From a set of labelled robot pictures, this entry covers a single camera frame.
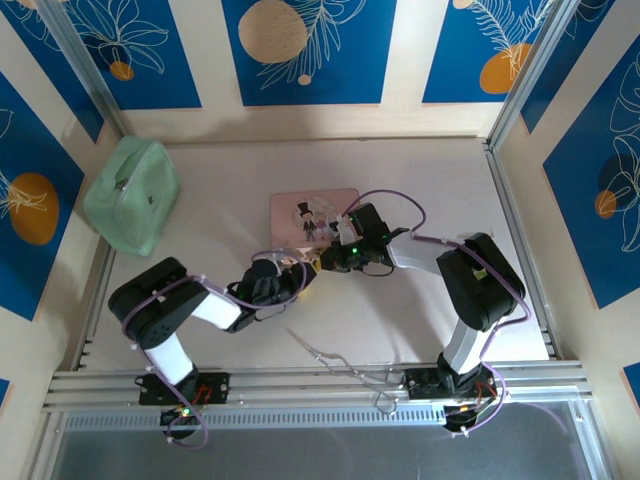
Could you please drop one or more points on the pink padlock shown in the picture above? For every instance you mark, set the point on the pink padlock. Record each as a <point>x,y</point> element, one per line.
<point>314,257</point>

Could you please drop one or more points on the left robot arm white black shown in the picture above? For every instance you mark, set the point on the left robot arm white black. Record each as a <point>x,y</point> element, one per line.
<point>150,300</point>

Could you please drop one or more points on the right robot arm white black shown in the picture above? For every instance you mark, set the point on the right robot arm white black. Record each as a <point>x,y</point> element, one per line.
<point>480,295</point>

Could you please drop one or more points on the pink tin with wedding couple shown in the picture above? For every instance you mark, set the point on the pink tin with wedding couple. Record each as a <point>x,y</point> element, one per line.
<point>290,215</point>

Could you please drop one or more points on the metal forceps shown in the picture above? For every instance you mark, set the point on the metal forceps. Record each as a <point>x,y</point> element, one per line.
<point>330,357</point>

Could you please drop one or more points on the mint green zip pouch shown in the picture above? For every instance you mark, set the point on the mint green zip pouch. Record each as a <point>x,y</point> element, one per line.
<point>132,200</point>

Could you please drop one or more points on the aluminium front rail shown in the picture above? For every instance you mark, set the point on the aluminium front rail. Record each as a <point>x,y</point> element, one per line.
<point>300,385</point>

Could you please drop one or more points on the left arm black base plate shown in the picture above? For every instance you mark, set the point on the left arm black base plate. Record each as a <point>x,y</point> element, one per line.
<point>215,387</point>

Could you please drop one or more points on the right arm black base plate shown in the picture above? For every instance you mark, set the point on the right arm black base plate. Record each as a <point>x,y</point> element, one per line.
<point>422,384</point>

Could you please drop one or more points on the aluminium right side rail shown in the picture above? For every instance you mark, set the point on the aluminium right side rail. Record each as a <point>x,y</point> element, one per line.
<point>511,215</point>

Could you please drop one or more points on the blue floral wall poster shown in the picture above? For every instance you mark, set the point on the blue floral wall poster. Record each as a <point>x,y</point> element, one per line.
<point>590,225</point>
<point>575,75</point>
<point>45,75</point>
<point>165,75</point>
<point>450,60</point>
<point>30,150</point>
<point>325,75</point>

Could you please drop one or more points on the aluminium right corner post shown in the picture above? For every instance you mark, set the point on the aluminium right corner post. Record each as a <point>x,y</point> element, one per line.
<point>528,75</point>

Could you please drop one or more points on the aluminium corner post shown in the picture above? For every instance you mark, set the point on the aluminium corner post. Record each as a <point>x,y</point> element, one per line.
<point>81,60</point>
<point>528,75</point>

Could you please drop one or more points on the aluminium left corner post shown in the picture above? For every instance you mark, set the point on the aluminium left corner post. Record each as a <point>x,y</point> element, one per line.
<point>81,60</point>

